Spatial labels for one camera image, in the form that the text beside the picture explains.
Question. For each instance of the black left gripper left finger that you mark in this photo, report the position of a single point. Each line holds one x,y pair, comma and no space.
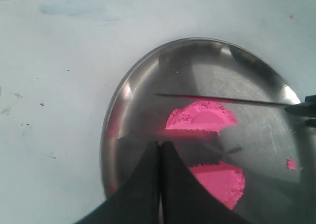
137,201

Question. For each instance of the black knife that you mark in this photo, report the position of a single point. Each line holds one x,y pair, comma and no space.
293,109

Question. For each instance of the round steel plate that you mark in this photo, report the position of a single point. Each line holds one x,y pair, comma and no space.
260,143

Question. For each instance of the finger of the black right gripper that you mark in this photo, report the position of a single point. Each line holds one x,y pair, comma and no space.
311,123
310,102

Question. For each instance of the pink dough lump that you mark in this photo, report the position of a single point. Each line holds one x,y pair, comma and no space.
224,181
201,115

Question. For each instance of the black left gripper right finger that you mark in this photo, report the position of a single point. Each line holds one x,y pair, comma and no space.
184,199

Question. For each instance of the small pink dough crumb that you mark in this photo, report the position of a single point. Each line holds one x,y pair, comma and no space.
291,164

